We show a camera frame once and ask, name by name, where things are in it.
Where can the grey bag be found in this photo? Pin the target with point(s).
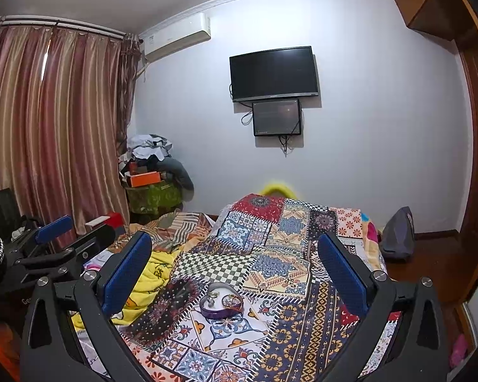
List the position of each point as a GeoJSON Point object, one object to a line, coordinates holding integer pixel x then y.
{"type": "Point", "coordinates": [398, 232]}

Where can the black wall television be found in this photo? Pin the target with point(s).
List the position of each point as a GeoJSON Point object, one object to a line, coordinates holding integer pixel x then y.
{"type": "Point", "coordinates": [273, 73]}

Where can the white air conditioner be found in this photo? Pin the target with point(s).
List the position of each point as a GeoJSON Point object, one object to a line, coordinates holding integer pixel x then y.
{"type": "Point", "coordinates": [175, 36]}

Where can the red white box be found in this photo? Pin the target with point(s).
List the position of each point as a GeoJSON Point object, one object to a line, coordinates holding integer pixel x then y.
{"type": "Point", "coordinates": [115, 220]}

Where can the orange box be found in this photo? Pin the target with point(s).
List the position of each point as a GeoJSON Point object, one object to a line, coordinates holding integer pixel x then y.
{"type": "Point", "coordinates": [143, 178]}

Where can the wooden wardrobe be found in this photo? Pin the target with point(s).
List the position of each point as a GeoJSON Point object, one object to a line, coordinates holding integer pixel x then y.
{"type": "Point", "coordinates": [430, 4]}

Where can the pile of clothes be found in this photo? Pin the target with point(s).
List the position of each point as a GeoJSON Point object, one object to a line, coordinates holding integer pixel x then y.
{"type": "Point", "coordinates": [149, 147]}

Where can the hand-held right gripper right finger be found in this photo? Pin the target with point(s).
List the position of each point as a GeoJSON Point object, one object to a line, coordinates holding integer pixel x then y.
{"type": "Point", "coordinates": [342, 274]}

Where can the purple heart-shaped jewelry box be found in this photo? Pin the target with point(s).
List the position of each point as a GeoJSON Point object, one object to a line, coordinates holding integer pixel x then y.
{"type": "Point", "coordinates": [223, 313]}

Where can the colourful patchwork blanket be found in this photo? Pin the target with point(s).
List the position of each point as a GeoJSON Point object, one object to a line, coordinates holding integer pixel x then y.
{"type": "Point", "coordinates": [279, 246]}

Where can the striped pink curtain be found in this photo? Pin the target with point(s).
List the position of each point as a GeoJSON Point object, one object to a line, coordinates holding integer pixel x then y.
{"type": "Point", "coordinates": [51, 127]}

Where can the striped patterned bedsheet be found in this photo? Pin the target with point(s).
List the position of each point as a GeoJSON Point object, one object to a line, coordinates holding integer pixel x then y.
{"type": "Point", "coordinates": [179, 225]}

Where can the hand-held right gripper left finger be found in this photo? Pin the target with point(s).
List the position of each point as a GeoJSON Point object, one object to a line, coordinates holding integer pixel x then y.
{"type": "Point", "coordinates": [127, 274]}

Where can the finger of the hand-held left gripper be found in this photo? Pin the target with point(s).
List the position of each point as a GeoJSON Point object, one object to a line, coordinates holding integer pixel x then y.
{"type": "Point", "coordinates": [95, 240]}
{"type": "Point", "coordinates": [55, 227]}

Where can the small black monitor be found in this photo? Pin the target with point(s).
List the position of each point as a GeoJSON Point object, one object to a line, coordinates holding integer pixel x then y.
{"type": "Point", "coordinates": [277, 117]}

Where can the yellow fuzzy object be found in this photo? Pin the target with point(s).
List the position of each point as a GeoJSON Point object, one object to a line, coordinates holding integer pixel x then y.
{"type": "Point", "coordinates": [279, 188]}

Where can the silver hoop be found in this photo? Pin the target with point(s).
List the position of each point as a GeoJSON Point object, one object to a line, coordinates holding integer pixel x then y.
{"type": "Point", "coordinates": [212, 302]}

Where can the pink slipper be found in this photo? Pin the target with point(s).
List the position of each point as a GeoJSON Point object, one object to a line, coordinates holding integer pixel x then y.
{"type": "Point", "coordinates": [458, 352]}

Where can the curtain rod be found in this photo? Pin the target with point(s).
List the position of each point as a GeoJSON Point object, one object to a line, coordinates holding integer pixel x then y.
{"type": "Point", "coordinates": [63, 24]}

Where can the grey garment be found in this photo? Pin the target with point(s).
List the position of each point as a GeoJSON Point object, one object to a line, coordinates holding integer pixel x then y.
{"type": "Point", "coordinates": [182, 173]}

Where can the yellow cartoon print blanket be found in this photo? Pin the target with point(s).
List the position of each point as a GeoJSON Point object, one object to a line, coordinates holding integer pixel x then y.
{"type": "Point", "coordinates": [151, 270]}

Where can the dark bulky object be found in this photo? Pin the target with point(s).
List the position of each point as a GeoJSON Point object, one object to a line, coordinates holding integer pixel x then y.
{"type": "Point", "coordinates": [6, 207]}

